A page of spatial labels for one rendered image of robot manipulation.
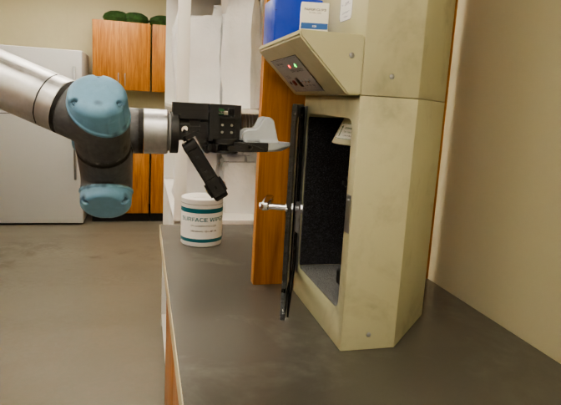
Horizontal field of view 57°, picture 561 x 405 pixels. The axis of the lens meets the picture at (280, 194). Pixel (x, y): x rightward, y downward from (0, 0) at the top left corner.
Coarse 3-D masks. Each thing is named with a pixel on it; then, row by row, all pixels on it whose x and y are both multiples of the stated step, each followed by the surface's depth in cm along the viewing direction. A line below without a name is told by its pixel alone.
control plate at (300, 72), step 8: (280, 64) 108; (296, 64) 98; (280, 72) 112; (288, 72) 107; (296, 72) 102; (304, 72) 98; (288, 80) 113; (304, 80) 103; (312, 80) 98; (296, 88) 112; (304, 88) 107; (312, 88) 102; (320, 88) 98
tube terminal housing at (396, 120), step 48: (336, 0) 100; (384, 0) 87; (432, 0) 91; (384, 48) 88; (432, 48) 95; (336, 96) 100; (384, 96) 90; (432, 96) 100; (384, 144) 92; (432, 144) 105; (384, 192) 93; (432, 192) 110; (384, 240) 95; (384, 288) 97; (336, 336) 99; (384, 336) 99
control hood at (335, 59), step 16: (304, 32) 84; (320, 32) 85; (272, 48) 104; (288, 48) 95; (304, 48) 88; (320, 48) 86; (336, 48) 86; (352, 48) 87; (272, 64) 114; (304, 64) 95; (320, 64) 88; (336, 64) 87; (352, 64) 88; (320, 80) 94; (336, 80) 88; (352, 80) 88
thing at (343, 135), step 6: (348, 120) 103; (342, 126) 104; (348, 126) 102; (336, 132) 106; (342, 132) 103; (348, 132) 101; (336, 138) 104; (342, 138) 102; (348, 138) 101; (342, 144) 101; (348, 144) 100
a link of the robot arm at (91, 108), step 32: (0, 64) 67; (32, 64) 69; (0, 96) 67; (32, 96) 66; (64, 96) 66; (96, 96) 65; (64, 128) 67; (96, 128) 65; (128, 128) 69; (96, 160) 70
